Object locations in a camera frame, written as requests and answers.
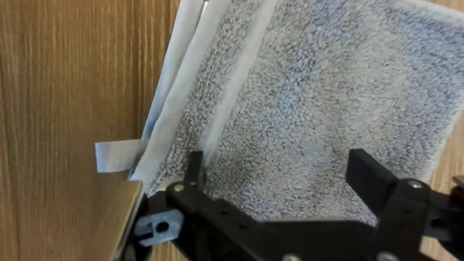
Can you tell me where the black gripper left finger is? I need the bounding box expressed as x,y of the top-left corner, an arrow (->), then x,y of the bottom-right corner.
185,149 -> 209,191

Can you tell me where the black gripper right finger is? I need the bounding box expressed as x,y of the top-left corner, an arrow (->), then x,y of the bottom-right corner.
346,148 -> 404,229

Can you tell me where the blue-grey towel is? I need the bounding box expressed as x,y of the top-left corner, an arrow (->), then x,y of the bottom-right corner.
93,0 -> 464,229

